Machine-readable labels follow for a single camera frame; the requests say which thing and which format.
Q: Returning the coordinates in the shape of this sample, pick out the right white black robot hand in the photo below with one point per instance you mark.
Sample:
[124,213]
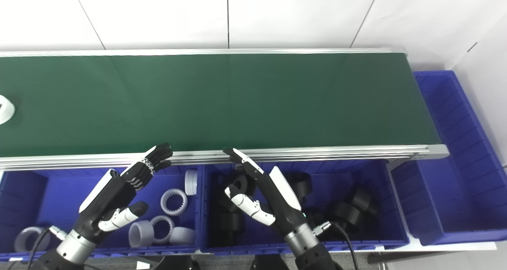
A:
[277,194]

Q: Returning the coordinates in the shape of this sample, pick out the blue bin with black parts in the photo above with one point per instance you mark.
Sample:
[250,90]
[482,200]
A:
[336,175]

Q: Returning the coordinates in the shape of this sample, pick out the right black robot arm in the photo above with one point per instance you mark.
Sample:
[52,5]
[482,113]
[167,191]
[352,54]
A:
[309,250]

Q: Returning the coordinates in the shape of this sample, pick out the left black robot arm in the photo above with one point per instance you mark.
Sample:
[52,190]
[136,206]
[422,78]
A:
[69,250]

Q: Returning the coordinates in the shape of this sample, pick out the green conveyor belt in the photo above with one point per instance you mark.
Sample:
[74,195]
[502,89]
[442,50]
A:
[317,152]
[277,103]

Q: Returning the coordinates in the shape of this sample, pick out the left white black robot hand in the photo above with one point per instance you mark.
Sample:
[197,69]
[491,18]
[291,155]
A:
[115,190]

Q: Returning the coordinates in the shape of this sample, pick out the blue bin with white parts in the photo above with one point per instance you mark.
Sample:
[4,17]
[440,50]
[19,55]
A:
[59,190]

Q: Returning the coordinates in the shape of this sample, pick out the large empty blue bin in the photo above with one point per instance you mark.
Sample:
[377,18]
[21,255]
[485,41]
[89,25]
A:
[455,163]

